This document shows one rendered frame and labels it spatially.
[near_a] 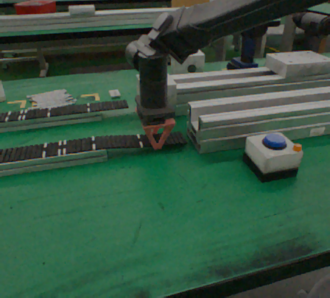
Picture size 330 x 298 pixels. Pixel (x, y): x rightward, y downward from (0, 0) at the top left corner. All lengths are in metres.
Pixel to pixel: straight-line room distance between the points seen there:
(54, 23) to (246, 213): 1.81
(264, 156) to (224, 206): 0.12
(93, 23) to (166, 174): 1.63
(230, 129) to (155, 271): 0.34
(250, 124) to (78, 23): 1.62
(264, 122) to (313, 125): 0.15
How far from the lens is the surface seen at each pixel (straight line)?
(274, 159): 0.57
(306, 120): 0.74
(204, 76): 0.86
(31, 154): 0.64
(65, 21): 2.09
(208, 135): 0.62
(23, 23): 2.10
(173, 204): 0.52
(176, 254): 0.45
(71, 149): 0.62
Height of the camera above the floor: 1.14
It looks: 31 degrees down
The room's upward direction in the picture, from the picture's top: straight up
